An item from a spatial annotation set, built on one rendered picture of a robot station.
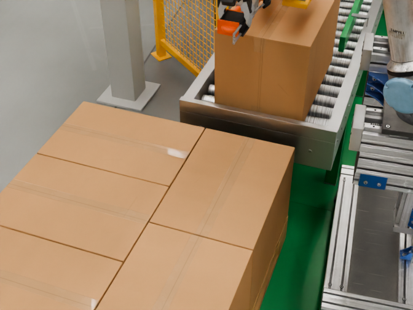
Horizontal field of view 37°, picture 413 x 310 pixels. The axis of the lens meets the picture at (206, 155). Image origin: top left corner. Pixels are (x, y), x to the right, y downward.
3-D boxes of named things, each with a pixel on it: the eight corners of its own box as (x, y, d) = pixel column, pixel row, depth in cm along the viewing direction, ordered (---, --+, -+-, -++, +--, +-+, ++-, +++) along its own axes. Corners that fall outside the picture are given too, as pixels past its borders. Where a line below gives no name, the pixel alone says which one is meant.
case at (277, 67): (255, 46, 318) (259, -28, 293) (332, 60, 307) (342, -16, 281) (214, 109, 276) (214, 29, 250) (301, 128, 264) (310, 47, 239)
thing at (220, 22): (225, 21, 208) (225, 8, 204) (246, 25, 205) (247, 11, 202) (217, 33, 202) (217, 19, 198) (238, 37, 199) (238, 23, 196)
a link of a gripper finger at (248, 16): (262, 18, 202) (252, -8, 198) (255, 27, 198) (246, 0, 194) (253, 20, 204) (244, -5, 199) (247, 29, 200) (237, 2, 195)
